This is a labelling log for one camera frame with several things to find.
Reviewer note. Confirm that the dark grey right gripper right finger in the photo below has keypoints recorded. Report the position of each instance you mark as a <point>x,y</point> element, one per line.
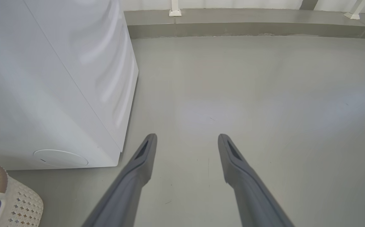
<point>248,189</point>

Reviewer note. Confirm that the cream perforated basket brown rim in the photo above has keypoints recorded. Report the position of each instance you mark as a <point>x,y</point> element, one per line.
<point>21,205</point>

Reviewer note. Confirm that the white front-load washing machine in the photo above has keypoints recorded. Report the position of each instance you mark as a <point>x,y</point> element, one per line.
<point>43,78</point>

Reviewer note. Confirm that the white frame post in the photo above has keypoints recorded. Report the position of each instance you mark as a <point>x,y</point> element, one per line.
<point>355,11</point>
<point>175,9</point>

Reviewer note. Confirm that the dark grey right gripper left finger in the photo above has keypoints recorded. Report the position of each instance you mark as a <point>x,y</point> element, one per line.
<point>128,186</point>

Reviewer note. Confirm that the round white filter cover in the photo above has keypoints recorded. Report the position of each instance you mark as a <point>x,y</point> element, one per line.
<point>61,158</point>

